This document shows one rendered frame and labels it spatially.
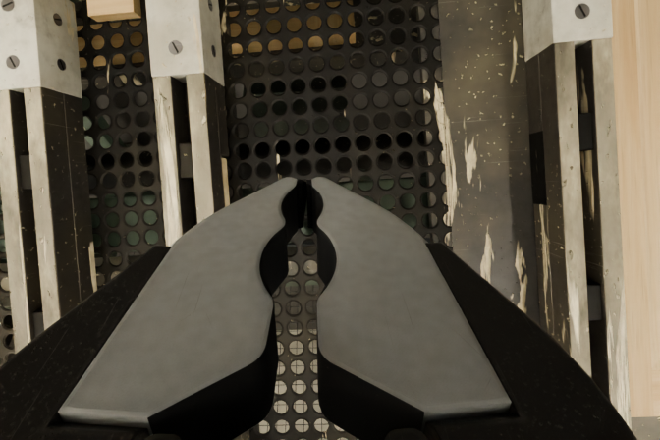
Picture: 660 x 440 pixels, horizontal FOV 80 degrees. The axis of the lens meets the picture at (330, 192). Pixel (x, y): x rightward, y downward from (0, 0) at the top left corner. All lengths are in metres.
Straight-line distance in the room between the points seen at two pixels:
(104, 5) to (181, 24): 0.14
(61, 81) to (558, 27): 0.57
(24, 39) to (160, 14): 0.16
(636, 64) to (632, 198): 0.16
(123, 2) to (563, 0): 0.51
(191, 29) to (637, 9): 0.52
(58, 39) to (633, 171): 0.71
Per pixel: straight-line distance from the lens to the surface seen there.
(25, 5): 0.61
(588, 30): 0.52
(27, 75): 0.58
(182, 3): 0.51
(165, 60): 0.50
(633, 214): 0.59
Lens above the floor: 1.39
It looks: 34 degrees down
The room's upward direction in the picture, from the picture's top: 179 degrees clockwise
